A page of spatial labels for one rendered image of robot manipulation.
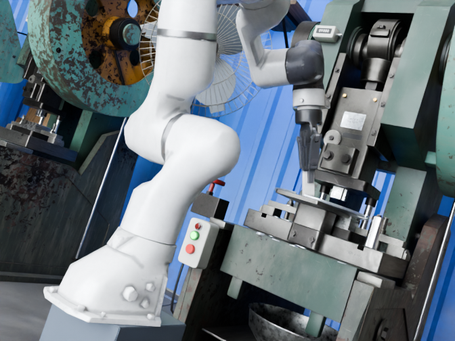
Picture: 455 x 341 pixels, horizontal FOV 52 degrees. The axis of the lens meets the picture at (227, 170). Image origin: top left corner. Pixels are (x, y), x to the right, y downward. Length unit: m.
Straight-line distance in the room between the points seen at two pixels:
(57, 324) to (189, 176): 0.36
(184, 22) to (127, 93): 1.66
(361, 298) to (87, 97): 1.62
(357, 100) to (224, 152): 0.79
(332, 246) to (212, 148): 0.66
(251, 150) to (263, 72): 1.86
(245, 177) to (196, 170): 2.19
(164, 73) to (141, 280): 0.37
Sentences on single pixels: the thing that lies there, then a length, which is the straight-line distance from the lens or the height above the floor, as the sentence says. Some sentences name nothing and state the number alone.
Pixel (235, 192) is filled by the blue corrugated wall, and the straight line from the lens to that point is 3.07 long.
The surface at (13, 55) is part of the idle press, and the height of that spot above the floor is 1.27.
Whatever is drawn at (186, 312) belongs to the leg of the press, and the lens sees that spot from 1.42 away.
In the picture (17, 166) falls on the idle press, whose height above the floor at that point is 0.54.
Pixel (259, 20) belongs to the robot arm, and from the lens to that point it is 1.07.
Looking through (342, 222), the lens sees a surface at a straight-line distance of 1.48.
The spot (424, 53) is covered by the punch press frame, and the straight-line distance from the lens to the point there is 1.49.
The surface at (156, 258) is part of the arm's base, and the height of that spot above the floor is 0.56.
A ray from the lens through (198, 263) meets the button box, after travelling 1.35.
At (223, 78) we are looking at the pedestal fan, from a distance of 2.03.
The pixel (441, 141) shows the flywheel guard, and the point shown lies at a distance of 1.26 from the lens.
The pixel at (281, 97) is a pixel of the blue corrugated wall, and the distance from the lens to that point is 3.10.
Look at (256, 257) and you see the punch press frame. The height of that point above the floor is 0.58.
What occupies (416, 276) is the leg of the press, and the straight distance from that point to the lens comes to 1.68.
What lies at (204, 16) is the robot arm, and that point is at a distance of 0.85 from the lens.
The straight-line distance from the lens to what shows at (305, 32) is 1.71.
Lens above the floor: 0.70
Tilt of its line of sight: 4 degrees up
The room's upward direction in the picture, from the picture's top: 18 degrees clockwise
